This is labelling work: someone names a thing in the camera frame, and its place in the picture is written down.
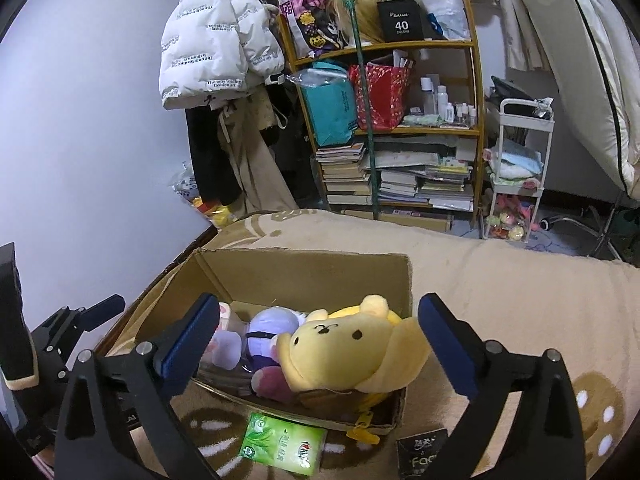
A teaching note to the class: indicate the folded blue white cloth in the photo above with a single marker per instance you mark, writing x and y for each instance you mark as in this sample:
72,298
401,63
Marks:
515,165

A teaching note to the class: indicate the group of white bottles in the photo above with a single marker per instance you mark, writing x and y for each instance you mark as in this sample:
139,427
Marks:
442,100

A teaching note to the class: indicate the black box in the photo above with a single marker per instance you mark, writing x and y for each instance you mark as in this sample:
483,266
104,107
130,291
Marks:
402,22

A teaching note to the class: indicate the yellow bear plush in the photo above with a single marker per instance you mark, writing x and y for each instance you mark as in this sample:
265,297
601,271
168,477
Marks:
340,345

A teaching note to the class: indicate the clear plastic bag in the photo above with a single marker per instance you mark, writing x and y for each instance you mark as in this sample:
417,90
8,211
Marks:
315,77

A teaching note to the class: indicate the stack of books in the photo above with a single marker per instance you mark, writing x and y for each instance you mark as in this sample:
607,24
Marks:
345,175

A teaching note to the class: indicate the green pole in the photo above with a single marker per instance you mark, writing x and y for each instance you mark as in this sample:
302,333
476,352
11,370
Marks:
367,125

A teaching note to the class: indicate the blonde wig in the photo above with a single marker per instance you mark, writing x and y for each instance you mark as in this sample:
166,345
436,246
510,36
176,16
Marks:
372,20

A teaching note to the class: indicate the plastic bag of toys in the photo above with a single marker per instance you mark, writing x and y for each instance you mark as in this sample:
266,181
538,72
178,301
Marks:
220,212

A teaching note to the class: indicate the black packet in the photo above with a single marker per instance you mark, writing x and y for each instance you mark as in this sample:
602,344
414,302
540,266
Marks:
417,455

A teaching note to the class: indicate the beige printed blanket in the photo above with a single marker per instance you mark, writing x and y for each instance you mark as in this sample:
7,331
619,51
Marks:
500,285

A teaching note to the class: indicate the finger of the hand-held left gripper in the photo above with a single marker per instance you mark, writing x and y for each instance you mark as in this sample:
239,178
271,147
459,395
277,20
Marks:
75,322

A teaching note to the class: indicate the wooden shelf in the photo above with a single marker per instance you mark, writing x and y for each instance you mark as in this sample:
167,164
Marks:
479,90

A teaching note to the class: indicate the printed tote bag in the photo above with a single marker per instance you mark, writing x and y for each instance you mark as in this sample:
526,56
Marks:
310,20

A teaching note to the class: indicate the white puffer jacket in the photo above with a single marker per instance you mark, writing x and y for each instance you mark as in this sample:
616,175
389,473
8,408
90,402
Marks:
210,45

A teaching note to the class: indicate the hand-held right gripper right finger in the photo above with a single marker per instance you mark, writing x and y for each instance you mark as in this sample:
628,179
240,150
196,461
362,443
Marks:
450,345

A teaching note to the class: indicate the pile of papers and booklets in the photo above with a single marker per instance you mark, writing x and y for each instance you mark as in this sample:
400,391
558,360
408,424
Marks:
425,180

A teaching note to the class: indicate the green tissue pack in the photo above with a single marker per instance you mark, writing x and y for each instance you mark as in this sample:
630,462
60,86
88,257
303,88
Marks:
280,442

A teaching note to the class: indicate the black coat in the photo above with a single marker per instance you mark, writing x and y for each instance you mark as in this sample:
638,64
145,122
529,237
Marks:
210,160

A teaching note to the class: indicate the bag of small plush toys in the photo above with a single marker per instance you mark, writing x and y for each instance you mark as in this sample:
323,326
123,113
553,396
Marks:
510,220

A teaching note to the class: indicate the dark green bag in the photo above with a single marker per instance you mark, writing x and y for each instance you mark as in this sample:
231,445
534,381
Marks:
630,240

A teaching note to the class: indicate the black item on cart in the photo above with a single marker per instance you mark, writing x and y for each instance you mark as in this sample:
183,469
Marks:
510,92

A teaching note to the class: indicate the pink plush block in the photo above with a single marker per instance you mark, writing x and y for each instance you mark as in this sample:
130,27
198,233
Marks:
225,350

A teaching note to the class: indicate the red bag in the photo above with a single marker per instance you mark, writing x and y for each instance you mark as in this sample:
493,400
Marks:
385,95

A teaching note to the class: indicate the teal bag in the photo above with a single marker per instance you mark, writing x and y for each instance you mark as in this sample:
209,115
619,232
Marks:
327,110

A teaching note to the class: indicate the white trolley cart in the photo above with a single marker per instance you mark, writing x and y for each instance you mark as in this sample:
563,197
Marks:
547,160

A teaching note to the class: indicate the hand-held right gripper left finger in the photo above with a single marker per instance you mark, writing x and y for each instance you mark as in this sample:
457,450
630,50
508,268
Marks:
190,345

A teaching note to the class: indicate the cardboard box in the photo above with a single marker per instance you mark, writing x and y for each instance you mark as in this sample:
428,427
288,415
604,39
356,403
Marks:
300,275

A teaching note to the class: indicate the cream folded mattress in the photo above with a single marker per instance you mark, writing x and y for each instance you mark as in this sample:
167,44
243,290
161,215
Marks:
575,60

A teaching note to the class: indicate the purple haired plush doll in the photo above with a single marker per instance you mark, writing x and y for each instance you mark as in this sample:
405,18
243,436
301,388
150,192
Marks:
265,330

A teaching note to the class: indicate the flat brown box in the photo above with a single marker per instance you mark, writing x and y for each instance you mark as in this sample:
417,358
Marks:
415,220

